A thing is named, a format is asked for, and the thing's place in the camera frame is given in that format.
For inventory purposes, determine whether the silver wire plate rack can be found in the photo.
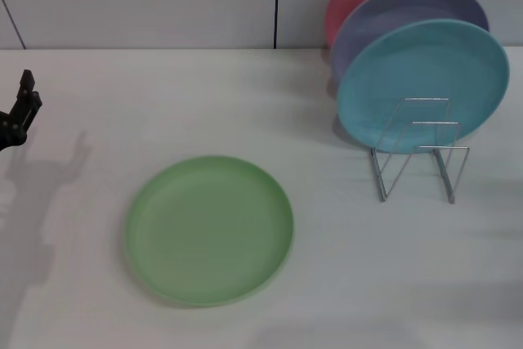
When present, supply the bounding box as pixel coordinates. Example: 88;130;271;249
369;97;470;204

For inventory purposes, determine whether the green round plate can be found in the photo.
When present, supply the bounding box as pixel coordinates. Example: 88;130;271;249
123;154;295;308

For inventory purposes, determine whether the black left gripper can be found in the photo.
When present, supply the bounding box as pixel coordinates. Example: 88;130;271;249
0;69;44;152

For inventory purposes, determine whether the teal round plate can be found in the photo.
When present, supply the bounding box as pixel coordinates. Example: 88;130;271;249
336;17;511;153

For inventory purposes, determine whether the purple round plate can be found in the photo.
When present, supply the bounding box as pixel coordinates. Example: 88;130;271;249
329;0;490;84

